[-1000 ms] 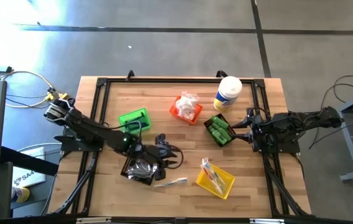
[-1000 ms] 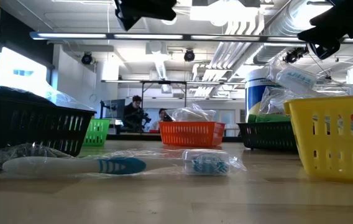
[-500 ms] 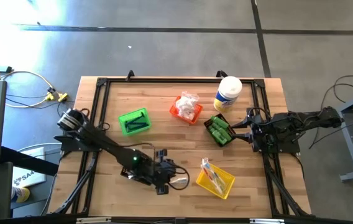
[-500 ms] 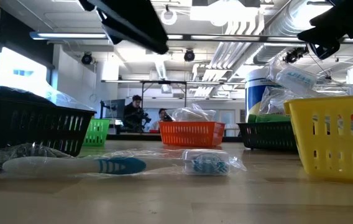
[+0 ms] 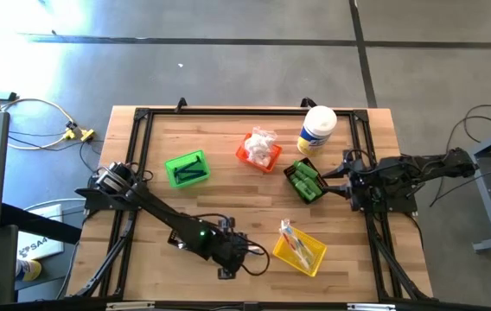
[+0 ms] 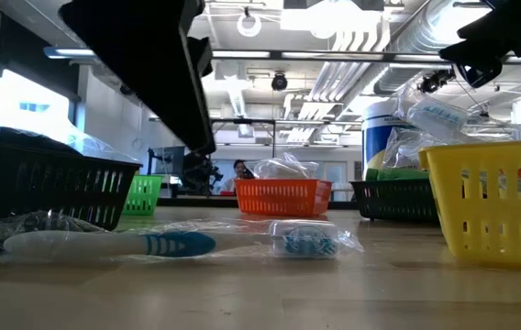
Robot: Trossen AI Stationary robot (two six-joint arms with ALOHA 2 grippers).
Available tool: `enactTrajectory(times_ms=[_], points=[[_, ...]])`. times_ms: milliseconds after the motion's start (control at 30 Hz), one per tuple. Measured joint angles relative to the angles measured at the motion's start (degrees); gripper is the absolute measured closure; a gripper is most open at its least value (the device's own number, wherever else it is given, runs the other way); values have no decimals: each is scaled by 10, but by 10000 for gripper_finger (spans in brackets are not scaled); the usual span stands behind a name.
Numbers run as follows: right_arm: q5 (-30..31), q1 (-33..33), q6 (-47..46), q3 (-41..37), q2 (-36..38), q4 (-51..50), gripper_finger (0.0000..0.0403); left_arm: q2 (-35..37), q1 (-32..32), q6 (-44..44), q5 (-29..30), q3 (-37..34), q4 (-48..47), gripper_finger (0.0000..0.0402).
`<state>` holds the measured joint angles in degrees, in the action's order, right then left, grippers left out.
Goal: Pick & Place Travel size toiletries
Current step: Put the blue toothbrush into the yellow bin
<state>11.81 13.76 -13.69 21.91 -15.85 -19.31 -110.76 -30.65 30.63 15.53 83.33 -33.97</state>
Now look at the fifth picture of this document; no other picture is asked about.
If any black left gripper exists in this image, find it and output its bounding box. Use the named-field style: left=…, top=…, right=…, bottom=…
left=210, top=217, right=253, bottom=281

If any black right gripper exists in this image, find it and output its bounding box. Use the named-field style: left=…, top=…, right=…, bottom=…
left=321, top=149, right=374, bottom=212

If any black plastic basket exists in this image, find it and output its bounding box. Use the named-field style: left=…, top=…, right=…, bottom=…
left=283, top=157, right=329, bottom=205
left=167, top=227, right=188, bottom=252

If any red toothbrush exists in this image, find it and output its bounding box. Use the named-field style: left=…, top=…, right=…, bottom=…
left=279, top=218, right=311, bottom=267

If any blue toothbrush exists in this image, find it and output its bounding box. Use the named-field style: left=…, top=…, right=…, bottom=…
left=286, top=228, right=316, bottom=270

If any vanity pack bag with card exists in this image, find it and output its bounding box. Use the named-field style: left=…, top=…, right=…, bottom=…
left=250, top=153, right=273, bottom=168

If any blue disposable razor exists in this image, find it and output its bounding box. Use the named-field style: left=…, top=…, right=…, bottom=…
left=174, top=168, right=208, bottom=181
left=175, top=155, right=203, bottom=182

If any green plastic basket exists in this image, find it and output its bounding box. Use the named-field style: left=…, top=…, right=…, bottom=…
left=164, top=149, right=211, bottom=190

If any disinfecting wipes canister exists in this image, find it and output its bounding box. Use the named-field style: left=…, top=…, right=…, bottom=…
left=296, top=105, right=339, bottom=157

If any yellow plastic basket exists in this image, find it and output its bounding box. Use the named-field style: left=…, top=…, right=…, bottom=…
left=271, top=224, right=328, bottom=278

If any orange plastic basket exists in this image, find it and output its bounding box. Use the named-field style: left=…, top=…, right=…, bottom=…
left=235, top=131, right=283, bottom=174

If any white printed box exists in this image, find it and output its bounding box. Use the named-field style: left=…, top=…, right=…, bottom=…
left=16, top=203, right=66, bottom=261

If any yellow blue container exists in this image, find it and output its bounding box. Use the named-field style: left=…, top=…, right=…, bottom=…
left=15, top=257, right=43, bottom=282

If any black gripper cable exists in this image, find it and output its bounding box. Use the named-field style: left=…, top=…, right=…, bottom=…
left=193, top=211, right=271, bottom=277

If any silver metal bracket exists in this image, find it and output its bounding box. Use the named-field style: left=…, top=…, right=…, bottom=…
left=347, top=302, right=397, bottom=311
left=105, top=301, right=156, bottom=311

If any black aluminium table frame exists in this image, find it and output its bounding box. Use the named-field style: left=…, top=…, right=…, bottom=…
left=67, top=106, right=435, bottom=303

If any black floor cable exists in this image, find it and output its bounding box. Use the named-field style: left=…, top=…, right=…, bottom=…
left=429, top=102, right=491, bottom=208

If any yellow cable connector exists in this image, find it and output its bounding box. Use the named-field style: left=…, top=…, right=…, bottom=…
left=62, top=122, right=96, bottom=143

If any white floor cable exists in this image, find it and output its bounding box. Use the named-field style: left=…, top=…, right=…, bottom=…
left=0, top=67, right=78, bottom=150

